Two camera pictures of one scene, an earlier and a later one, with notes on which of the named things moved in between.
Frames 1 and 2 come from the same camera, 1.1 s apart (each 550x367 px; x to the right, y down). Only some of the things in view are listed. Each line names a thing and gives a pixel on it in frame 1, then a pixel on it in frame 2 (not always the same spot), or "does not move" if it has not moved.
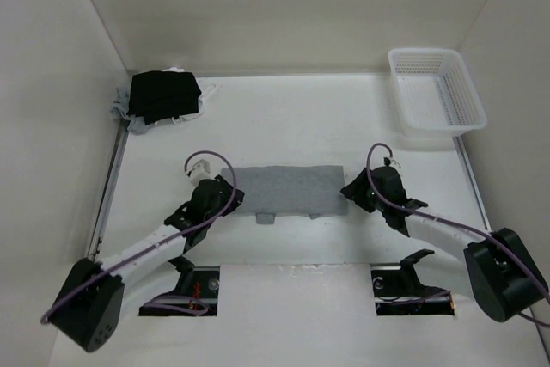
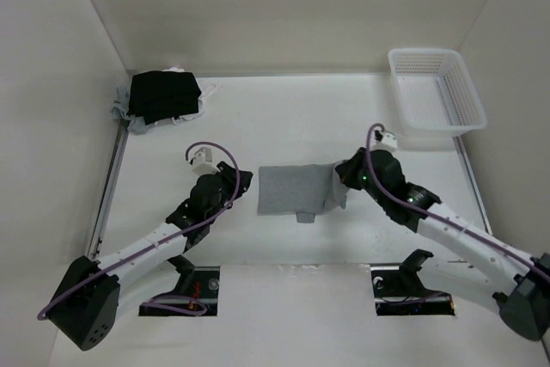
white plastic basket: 434,91 does not move
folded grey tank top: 119,109 does not move
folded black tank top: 161,95 does not move
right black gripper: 350,191 → 346,170
